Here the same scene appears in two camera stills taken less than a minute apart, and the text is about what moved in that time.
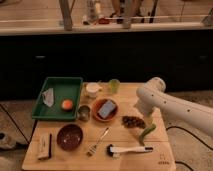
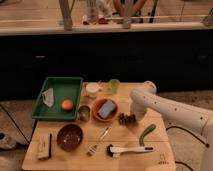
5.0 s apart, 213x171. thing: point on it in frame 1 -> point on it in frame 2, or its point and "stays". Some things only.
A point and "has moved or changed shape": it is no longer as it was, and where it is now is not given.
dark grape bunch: [132, 122] has moved or changed shape
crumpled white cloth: [48, 97] stays
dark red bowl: [69, 137] stays
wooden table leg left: [66, 9] stays
